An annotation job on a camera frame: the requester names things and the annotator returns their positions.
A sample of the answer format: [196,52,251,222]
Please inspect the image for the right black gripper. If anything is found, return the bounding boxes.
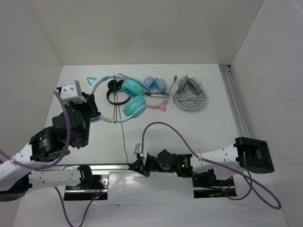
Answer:
[129,153,175,176]

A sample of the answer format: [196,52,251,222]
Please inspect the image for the thin black headphone cable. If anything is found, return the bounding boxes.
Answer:
[112,73,152,165]

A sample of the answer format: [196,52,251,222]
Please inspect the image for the teal cat-ear headphones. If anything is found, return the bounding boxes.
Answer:
[86,74,147,123]

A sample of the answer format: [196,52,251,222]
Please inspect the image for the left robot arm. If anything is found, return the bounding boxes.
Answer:
[0,93,100,202]

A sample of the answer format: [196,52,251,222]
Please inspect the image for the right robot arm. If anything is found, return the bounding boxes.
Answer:
[128,137,275,185]

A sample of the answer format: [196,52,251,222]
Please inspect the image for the black on-ear headphones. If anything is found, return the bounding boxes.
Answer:
[106,79,131,106]

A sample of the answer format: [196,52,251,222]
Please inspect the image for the pink blue cat-ear headphones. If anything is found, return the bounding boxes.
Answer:
[143,77,169,112]

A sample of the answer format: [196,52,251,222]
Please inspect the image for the white grey headset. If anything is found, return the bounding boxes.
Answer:
[169,75,207,113]

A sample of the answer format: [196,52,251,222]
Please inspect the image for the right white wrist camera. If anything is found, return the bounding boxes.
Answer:
[134,143,148,166]

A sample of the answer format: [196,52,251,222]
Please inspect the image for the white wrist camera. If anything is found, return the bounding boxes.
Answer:
[56,80,87,106]
[134,143,148,166]

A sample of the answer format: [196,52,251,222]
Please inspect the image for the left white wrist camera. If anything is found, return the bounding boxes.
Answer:
[56,80,87,106]

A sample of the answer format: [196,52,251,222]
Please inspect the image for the aluminium front rail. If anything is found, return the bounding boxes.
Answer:
[35,164,130,172]

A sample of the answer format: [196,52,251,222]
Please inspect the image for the aluminium side rail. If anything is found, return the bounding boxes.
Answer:
[219,65,251,138]

